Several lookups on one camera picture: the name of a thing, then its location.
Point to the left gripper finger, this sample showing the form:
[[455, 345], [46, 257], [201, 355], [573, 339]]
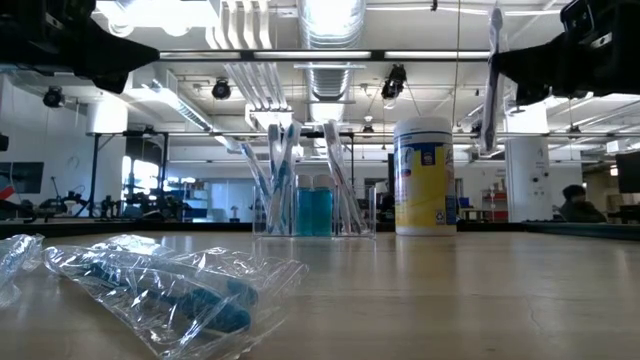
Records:
[[115, 52], [110, 81]]

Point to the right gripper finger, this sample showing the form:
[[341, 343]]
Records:
[[535, 62], [532, 92]]

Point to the purple white toothbrush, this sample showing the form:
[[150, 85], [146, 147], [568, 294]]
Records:
[[492, 115], [350, 190]]

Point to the orange white toothbrush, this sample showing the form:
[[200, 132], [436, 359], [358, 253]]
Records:
[[332, 145]]

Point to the teal mouthwash bottle white cap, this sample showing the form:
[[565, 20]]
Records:
[[304, 210], [323, 210]]

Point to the white round pillar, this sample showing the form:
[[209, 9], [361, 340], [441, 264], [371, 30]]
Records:
[[527, 165]]

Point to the person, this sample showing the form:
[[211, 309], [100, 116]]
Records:
[[580, 207]]

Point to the red shelf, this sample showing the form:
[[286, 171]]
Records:
[[495, 215]]

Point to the yellow white wipes canister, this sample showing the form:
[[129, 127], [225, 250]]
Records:
[[425, 190]]

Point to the small red object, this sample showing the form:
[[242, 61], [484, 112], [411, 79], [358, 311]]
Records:
[[7, 193]]

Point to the clear acrylic organizer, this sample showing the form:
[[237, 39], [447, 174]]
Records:
[[371, 210]]

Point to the white cylindrical duct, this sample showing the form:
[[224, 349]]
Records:
[[106, 117]]

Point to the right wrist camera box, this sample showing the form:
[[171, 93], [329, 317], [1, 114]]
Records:
[[577, 17]]

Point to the white rectangular ceiling duct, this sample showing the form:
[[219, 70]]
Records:
[[190, 112]]

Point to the black background rig frame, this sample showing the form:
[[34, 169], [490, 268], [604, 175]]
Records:
[[93, 175], [315, 135]]

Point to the dark wall panel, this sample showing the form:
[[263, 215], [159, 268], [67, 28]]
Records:
[[30, 177]]

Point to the black table edge rail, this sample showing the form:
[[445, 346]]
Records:
[[150, 230]]

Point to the silver round ventilation duct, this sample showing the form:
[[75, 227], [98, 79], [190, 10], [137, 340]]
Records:
[[330, 80]]

